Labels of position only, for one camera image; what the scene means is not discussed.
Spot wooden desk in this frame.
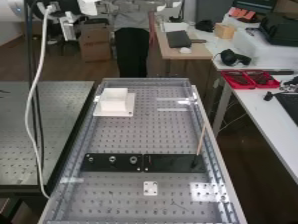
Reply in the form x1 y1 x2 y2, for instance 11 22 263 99
155 21 215 80

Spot small grey circuit board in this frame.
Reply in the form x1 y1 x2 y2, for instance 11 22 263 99
142 180 160 197

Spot cardboard box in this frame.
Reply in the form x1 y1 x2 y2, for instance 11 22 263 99
79 19 114 63

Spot small wooden box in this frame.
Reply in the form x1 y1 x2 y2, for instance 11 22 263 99
213 22 237 41

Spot white cable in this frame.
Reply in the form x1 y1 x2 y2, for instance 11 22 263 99
25 4 58 200

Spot black cable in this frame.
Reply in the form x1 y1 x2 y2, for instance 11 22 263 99
26 0 47 174

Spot person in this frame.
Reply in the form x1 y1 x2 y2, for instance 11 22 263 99
112 0 154 79

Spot black bag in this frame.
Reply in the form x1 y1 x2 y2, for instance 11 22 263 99
259 12 298 47

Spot black plate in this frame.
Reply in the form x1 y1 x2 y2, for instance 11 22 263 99
143 153 208 174
80 152 146 173

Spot clear box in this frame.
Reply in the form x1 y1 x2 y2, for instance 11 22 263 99
39 77 249 224

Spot thin stick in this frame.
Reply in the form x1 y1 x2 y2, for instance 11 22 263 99
195 121 213 167

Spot white desk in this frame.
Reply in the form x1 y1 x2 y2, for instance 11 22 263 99
194 18 298 78
212 74 298 185

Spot black headphones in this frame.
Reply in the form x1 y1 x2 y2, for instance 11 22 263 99
220 48 253 67

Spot small white box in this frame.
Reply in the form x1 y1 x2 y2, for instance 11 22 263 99
92 87 138 118

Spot red tray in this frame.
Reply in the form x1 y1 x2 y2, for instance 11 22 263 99
220 70 259 90
245 69 283 89

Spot black keyboard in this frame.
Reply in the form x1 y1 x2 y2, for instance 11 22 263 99
275 92 298 127

